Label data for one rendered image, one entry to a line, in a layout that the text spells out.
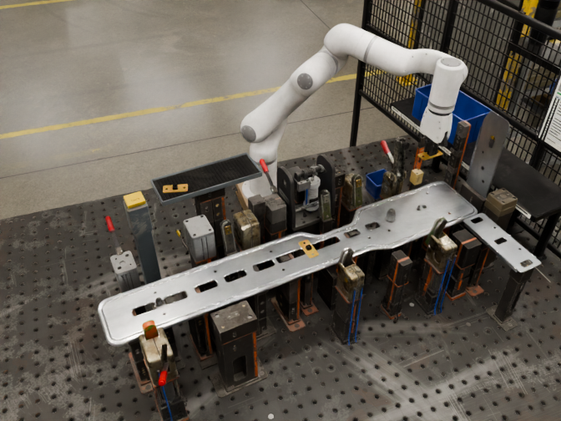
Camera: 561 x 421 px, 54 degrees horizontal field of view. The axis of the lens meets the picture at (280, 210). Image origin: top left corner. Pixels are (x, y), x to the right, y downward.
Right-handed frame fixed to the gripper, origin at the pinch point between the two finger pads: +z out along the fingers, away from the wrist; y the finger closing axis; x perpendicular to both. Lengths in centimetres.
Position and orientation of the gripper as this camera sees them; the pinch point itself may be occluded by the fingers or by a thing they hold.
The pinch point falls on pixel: (431, 148)
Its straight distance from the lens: 193.7
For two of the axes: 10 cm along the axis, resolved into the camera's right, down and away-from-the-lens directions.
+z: 0.0, 7.5, 6.7
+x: 8.9, -3.0, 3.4
